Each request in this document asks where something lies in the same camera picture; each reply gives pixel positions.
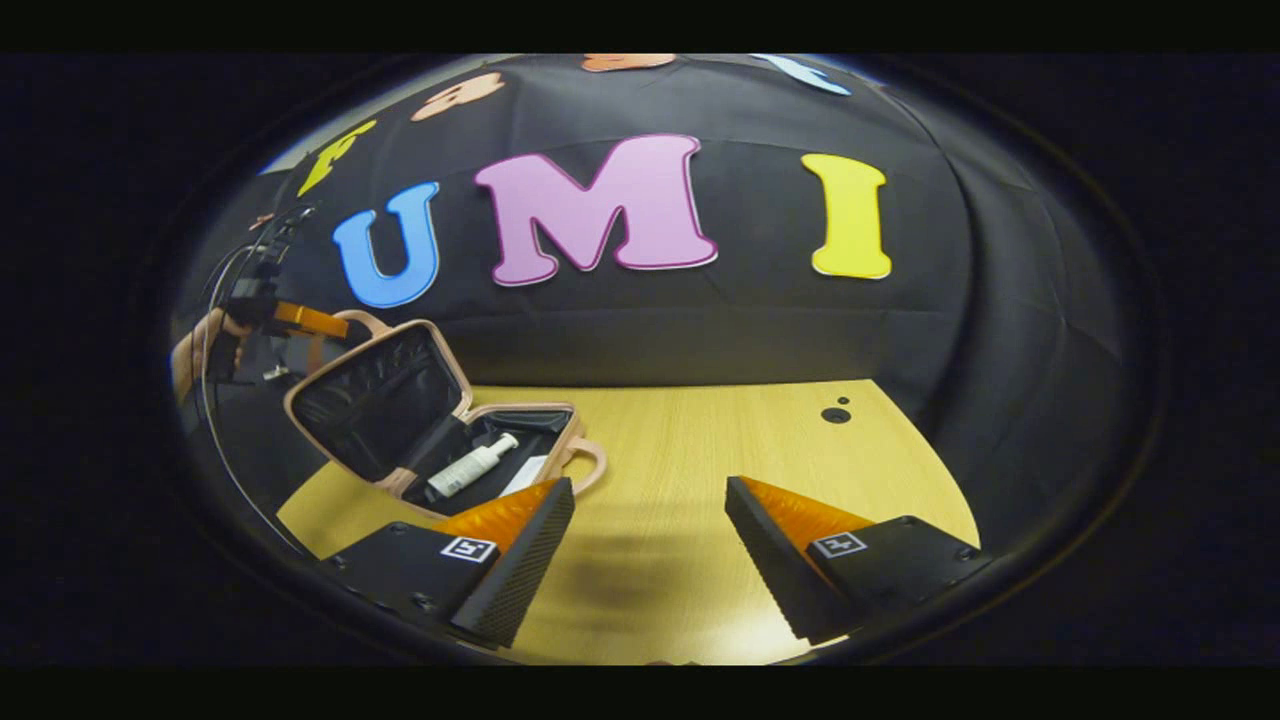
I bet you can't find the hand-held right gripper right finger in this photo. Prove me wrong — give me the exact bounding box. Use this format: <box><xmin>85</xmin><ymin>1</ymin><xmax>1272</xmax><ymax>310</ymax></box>
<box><xmin>725</xmin><ymin>475</ymin><xmax>996</xmax><ymax>648</ymax></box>

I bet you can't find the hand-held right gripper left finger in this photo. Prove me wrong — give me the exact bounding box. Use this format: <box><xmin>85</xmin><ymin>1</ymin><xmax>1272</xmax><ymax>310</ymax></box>
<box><xmin>318</xmin><ymin>476</ymin><xmax>578</xmax><ymax>651</ymax></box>

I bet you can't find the black cable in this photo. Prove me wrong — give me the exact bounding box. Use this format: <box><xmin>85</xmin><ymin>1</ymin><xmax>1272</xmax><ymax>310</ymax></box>
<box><xmin>198</xmin><ymin>240</ymin><xmax>306</xmax><ymax>559</ymax></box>

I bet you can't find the white pump bottle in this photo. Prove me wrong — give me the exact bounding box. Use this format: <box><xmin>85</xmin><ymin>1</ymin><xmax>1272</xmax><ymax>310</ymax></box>
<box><xmin>427</xmin><ymin>432</ymin><xmax>521</xmax><ymax>499</ymax></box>

